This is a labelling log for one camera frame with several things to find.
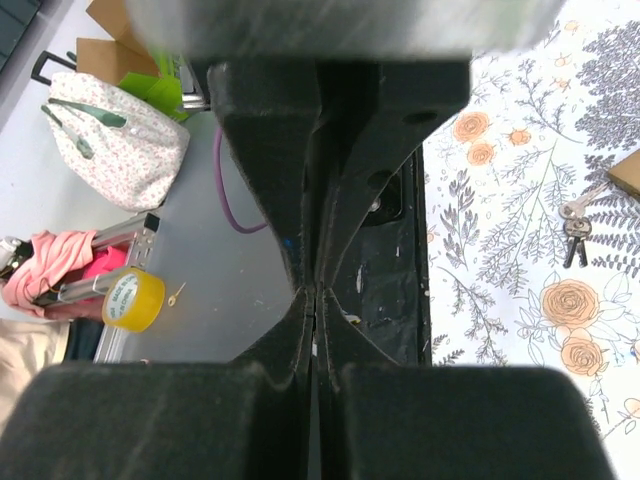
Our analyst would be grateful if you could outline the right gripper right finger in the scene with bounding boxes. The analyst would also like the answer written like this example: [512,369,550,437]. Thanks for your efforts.
[314,62,612,479]

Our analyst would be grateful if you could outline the green paper box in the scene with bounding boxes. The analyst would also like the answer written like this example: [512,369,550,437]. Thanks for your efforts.
[118,53,189,122]

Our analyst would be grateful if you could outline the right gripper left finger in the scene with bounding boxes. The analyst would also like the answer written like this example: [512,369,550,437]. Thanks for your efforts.
[1,62,320,479]

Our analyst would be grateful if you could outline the brass keys on cloth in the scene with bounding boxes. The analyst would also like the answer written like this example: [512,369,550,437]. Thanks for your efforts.
[558,182,610,269]

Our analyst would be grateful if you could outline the yellow tape roll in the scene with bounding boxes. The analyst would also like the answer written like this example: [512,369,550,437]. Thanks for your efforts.
[102,267,166,333]

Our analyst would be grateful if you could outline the pink cloth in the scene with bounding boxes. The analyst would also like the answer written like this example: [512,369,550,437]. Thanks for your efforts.
[1,230,101,321]

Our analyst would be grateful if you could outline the large brass padlock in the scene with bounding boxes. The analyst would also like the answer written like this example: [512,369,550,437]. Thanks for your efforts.
[608,150,640,199]

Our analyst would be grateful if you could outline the cardboard box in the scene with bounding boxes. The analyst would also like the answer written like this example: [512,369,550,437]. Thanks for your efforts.
[76,0,160,86]

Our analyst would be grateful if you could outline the floral tablecloth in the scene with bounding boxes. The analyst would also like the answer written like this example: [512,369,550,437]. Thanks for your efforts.
[424,1,639,479]

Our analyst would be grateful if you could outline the floral fabric bag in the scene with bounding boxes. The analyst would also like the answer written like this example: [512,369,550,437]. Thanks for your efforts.
[41,72,190,212]

